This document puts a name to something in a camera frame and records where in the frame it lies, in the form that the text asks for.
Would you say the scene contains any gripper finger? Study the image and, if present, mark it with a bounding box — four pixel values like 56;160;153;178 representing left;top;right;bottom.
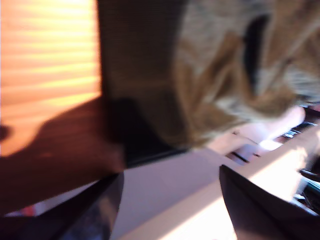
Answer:
219;164;320;240
0;172;125;240

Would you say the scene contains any olive green underwear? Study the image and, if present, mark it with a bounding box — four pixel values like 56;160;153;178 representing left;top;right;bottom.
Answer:
97;0;320;151

